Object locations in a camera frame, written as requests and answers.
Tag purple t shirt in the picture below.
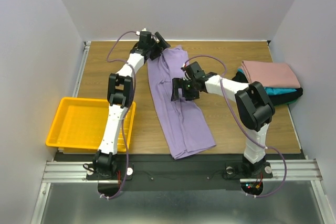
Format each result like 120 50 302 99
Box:
148 45 216 159

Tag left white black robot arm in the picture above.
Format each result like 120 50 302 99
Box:
92 29 170 179

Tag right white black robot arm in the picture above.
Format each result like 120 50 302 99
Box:
171 62 275 177

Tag pink folded t shirt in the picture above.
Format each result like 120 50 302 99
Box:
239 60 301 89

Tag teal folded t shirt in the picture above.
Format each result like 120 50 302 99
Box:
232 69 296 95

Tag black folded t shirt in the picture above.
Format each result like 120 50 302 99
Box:
231 73 304 106

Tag yellow plastic tray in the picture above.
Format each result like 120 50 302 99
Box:
45 97 137 154

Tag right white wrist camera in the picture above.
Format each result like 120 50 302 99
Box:
183 72 191 82

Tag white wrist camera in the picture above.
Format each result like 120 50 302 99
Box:
183 72 191 82
135 27 147 35

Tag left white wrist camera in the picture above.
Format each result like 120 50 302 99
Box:
135 27 147 35

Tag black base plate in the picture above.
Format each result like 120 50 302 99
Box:
54 152 305 192

